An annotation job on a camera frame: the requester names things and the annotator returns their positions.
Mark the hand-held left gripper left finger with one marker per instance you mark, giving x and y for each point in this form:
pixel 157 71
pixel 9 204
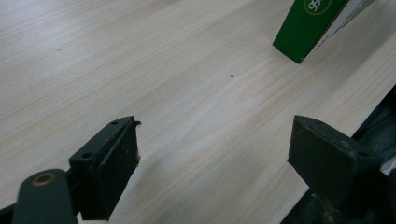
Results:
pixel 106 168

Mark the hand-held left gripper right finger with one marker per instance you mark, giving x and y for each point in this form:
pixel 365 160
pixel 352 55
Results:
pixel 327 161

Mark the green and white box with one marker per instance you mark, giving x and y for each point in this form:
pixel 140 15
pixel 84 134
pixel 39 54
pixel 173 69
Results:
pixel 306 28

